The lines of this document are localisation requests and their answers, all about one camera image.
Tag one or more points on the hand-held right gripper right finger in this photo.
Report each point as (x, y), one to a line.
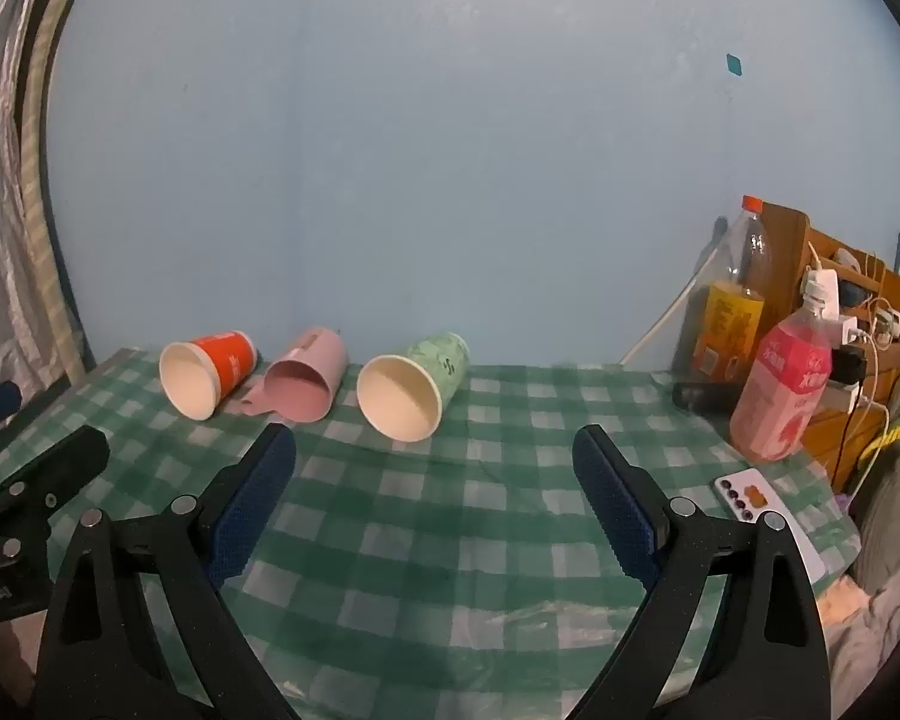
(619, 517)

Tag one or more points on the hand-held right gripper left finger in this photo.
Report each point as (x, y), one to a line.
(246, 517)

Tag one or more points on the pink plastic cup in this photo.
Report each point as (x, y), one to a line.
(300, 386)

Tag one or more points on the red paper cup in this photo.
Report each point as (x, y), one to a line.
(217, 371)

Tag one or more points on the green paper cup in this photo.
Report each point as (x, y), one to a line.
(427, 375)

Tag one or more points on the white smartphone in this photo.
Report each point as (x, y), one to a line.
(750, 491)

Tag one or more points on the black cylinder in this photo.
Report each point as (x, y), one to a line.
(701, 396)

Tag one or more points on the green checked tablecloth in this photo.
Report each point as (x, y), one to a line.
(457, 540)

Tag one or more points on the grey curtain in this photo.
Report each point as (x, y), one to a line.
(7, 202)

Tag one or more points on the pink drink bottle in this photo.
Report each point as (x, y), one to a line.
(784, 390)

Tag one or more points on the orange drink bottle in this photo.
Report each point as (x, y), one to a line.
(731, 322)

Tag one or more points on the grey cloth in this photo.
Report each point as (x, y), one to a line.
(889, 510)

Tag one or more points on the black power adapter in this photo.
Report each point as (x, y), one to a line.
(849, 364)

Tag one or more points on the white power plug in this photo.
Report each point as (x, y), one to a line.
(844, 331)

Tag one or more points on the wooden desk shelf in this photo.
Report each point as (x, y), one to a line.
(787, 240)

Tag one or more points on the blue tape piece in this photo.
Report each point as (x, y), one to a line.
(736, 64)

